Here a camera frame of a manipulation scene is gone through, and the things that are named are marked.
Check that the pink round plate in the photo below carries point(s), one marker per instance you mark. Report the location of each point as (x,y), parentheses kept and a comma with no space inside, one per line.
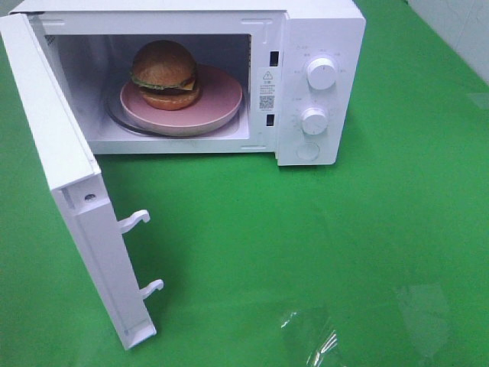
(219,100)

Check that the burger with lettuce and tomato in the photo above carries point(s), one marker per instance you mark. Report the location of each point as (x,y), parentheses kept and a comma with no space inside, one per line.
(165,73)

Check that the lower white microwave knob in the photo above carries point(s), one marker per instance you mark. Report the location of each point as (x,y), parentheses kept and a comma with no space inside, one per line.
(314,121)

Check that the white microwave knob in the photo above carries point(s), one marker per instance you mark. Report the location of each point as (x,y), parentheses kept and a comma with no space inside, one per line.
(314,121)
(321,73)

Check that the white microwave oven body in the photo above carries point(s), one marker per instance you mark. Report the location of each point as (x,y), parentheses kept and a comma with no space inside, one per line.
(265,45)

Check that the upper white microwave knob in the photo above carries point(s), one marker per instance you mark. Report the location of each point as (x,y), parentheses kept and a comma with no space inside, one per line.
(321,73)

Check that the clear tape patch near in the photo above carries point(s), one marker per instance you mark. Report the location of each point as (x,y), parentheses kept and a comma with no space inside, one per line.
(309,338)

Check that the clear tape patch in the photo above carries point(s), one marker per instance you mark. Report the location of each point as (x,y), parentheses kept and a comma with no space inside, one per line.
(309,338)
(481,100)
(425,313)

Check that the clear tape patch right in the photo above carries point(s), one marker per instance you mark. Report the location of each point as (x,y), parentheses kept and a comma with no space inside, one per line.
(425,313)

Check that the clear tape patch far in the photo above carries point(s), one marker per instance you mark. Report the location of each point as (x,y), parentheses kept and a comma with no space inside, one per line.
(481,100)

